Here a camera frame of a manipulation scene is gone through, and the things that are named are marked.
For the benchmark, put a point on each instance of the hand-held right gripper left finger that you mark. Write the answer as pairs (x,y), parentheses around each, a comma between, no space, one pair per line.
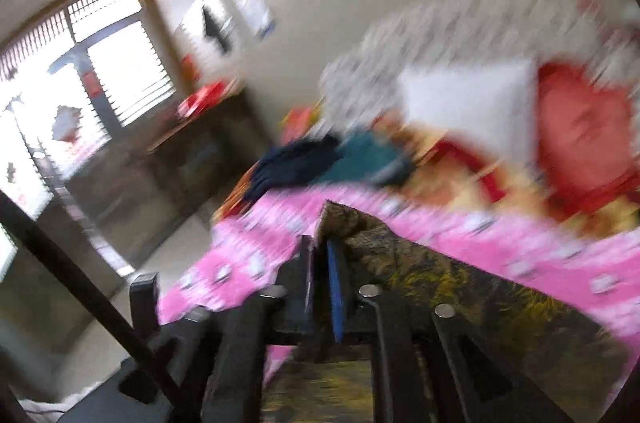
(300,298)

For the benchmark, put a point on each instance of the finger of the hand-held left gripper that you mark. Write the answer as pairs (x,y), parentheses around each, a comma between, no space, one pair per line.
(145,303)

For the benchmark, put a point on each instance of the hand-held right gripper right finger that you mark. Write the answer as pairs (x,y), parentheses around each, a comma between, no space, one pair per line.
(340,298)

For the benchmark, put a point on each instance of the brown yellow patterned garment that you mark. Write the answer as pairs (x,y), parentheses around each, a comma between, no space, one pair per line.
(475,303)

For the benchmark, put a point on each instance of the pink penguin blanket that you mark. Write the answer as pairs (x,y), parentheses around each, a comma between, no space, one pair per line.
(240,253)

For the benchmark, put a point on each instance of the wooden desk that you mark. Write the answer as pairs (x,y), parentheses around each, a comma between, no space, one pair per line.
(175,173)

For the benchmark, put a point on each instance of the navy garment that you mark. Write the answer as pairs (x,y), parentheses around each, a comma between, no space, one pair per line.
(295,163)

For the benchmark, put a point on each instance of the teal garment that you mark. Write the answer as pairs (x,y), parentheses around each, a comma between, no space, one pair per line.
(365,158)

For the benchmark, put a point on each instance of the red bag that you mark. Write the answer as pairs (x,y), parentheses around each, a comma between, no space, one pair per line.
(200,100)

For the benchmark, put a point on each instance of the orange red blanket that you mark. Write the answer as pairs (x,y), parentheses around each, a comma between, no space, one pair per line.
(525,198)

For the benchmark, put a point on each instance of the white pillow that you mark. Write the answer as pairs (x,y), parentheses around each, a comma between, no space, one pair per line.
(470,103)

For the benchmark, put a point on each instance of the window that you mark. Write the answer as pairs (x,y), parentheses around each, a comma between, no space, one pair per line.
(120,68)

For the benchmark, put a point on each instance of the dark hanging cloth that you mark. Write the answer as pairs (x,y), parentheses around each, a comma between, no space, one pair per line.
(217,30)

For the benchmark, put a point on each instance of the red heart cushion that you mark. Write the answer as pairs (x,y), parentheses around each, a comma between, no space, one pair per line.
(585,128)

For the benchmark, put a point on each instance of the red wall paper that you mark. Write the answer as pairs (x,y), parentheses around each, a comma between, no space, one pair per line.
(92,84)

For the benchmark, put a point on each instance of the wall calendar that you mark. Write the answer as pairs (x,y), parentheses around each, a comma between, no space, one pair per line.
(257,13)

